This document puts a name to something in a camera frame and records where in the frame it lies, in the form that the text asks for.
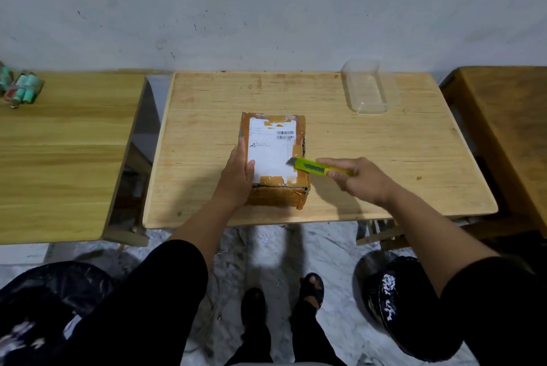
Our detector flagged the person's right hand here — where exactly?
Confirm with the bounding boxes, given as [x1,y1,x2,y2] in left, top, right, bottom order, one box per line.
[316,157,401,208]

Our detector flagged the person's left hand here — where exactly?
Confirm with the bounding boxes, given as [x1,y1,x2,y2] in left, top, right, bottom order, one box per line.
[213,131,256,208]

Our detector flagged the brown taped cardboard parcel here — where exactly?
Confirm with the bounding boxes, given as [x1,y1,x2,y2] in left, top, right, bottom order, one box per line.
[239,112,311,211]

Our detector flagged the green utility knife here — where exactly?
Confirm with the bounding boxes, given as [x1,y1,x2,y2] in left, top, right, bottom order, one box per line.
[285,156,355,178]

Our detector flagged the person's left forearm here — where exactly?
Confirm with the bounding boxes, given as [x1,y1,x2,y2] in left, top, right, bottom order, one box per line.
[168,194,245,273]

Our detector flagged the person's right forearm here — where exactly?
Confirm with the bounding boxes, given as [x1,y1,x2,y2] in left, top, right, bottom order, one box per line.
[384,189,501,299]

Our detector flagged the light wooden table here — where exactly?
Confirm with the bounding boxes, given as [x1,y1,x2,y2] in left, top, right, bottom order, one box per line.
[142,71,499,252]

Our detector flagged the clear plastic container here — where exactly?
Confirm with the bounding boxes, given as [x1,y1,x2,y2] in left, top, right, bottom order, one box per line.
[340,58,390,115]

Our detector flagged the person's black right sandal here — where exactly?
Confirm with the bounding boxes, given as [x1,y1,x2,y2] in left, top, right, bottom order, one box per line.
[298,272,325,312]

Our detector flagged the person's black sandal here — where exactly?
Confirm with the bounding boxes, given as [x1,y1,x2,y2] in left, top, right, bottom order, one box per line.
[298,272,325,312]
[240,287,268,329]

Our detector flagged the person's black left sandal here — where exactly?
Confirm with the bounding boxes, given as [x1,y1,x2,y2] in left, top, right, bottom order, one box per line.
[240,287,268,329]

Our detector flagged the person's black trousers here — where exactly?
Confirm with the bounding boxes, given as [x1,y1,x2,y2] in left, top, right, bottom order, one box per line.
[224,301,348,366]

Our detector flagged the person's black left sleeve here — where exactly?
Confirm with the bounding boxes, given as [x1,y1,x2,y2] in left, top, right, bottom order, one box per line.
[64,239,209,366]

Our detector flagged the person's black sleeve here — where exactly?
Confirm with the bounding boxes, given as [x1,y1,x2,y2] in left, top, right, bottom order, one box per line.
[440,256,547,366]
[64,239,209,366]

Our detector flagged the dark wooden table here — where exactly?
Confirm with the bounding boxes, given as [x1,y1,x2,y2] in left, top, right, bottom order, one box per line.
[440,65,547,239]

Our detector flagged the pale wooden table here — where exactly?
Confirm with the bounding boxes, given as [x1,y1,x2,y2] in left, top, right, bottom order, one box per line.
[0,72,150,248]

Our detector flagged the person's black right sleeve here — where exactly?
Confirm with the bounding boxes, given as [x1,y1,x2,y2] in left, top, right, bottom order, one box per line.
[440,256,547,366]

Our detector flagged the pack of teal rolls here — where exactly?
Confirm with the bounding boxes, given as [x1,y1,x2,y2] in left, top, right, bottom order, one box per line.
[3,72,45,106]

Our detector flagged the black rubbish bag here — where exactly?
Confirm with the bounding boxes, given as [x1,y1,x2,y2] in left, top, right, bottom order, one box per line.
[0,261,117,366]

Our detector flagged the teal roll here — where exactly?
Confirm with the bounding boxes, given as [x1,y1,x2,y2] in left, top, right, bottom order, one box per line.
[0,62,14,93]

